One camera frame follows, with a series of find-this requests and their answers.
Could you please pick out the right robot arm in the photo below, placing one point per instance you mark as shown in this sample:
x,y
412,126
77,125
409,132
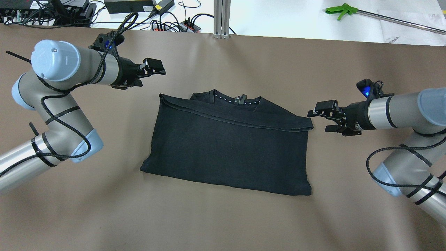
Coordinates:
x,y
403,169

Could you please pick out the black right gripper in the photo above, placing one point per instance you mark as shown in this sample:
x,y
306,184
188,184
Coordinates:
x,y
355,116

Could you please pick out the black t-shirt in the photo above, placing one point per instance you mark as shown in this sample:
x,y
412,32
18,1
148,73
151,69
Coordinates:
x,y
243,143

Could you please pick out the green plastic clamp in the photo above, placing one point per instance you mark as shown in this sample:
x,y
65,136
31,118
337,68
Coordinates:
x,y
341,10

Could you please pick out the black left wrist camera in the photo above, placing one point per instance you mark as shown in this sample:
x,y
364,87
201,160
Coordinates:
x,y
107,40

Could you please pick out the aluminium frame post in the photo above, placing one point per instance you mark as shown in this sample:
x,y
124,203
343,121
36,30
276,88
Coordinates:
x,y
221,19

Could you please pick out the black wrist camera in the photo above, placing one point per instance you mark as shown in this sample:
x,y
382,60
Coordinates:
x,y
107,40
372,90

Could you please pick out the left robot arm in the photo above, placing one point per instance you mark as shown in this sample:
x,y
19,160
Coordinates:
x,y
57,67

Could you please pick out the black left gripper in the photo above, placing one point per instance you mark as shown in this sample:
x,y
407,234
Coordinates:
x,y
127,73

